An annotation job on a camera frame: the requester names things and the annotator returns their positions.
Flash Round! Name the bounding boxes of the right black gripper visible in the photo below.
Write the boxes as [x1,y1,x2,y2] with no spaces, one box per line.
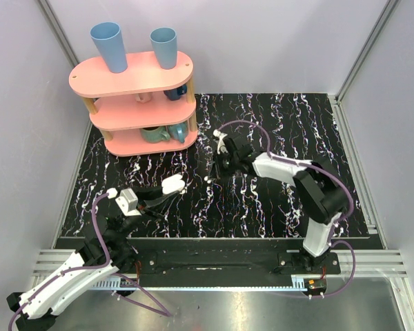
[208,149,239,180]

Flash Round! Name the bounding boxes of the white earbud charging case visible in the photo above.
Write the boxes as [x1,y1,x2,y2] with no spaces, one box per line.
[161,174,186,194]

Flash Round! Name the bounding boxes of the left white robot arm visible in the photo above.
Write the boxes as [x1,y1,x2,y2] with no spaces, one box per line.
[6,175,186,330]

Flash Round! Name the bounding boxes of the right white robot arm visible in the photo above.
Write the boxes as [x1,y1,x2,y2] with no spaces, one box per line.
[210,130,353,274]

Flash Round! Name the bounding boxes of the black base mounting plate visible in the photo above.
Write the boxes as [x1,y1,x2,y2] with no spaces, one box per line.
[131,238,341,288]

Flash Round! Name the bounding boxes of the teal ceramic mug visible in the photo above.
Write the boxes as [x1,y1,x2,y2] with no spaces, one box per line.
[167,122,188,143]

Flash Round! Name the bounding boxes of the green ceramic mug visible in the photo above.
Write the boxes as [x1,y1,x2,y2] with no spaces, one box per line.
[140,126,170,143]

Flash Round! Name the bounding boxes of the black marbled table mat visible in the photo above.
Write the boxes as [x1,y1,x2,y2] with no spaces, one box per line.
[60,93,356,238]

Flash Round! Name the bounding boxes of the dark blue mug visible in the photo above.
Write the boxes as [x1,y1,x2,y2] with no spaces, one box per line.
[164,84,187,101]

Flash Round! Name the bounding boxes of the pink three-tier shelf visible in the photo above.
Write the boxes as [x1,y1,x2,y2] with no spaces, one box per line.
[69,51,198,157]

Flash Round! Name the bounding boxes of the pink mug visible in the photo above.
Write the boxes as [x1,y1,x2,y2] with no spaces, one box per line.
[135,92,152,103]

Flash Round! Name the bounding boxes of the right light blue cup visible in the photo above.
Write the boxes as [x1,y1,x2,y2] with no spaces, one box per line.
[150,27,177,70]

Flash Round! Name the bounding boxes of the light blue cup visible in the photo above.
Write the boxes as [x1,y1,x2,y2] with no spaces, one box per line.
[90,22,128,73]
[150,27,177,70]

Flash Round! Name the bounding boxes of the left light blue cup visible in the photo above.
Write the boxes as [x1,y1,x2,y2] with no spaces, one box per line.
[90,22,128,73]

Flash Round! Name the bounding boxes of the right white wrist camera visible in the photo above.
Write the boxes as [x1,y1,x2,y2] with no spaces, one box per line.
[213,130,228,154]

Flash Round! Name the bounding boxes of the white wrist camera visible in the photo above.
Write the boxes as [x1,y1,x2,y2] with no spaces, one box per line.
[106,188,141,217]
[213,130,228,154]

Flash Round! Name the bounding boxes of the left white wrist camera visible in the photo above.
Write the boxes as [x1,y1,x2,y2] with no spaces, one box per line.
[106,188,141,217]

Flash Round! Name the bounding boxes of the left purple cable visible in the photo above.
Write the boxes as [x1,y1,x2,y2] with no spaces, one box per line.
[8,192,173,331]

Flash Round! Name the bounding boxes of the purple cable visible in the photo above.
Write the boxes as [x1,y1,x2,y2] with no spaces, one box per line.
[8,192,173,331]
[216,120,358,299]

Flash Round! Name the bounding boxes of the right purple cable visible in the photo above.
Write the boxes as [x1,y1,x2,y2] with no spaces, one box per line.
[216,120,358,299]

